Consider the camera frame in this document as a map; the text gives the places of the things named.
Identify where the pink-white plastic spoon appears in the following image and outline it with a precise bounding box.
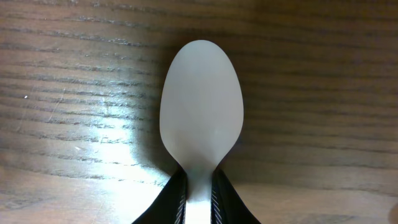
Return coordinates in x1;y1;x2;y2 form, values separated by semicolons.
159;40;244;223

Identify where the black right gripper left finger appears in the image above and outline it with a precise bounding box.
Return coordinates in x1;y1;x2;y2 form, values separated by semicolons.
132;167;187;224

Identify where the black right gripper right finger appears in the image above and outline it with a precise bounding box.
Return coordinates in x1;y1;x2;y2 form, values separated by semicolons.
211;169;261;224

